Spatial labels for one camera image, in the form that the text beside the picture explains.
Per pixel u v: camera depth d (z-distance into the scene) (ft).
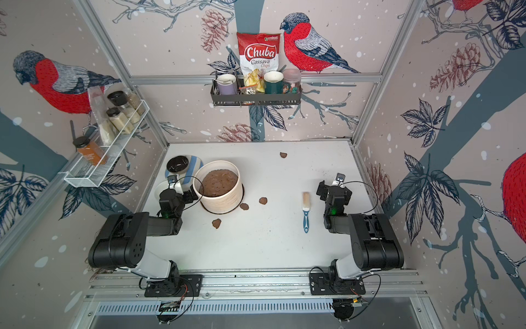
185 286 2.39
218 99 2.95
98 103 2.38
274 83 2.62
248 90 2.79
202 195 2.56
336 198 2.34
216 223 2.95
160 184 3.12
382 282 2.26
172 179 2.63
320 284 2.39
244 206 3.11
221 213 2.94
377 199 3.37
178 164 3.51
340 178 2.61
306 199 3.11
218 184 2.95
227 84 2.65
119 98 2.60
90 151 2.17
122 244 1.47
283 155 3.75
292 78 2.76
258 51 2.55
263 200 3.19
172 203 2.36
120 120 2.51
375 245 1.47
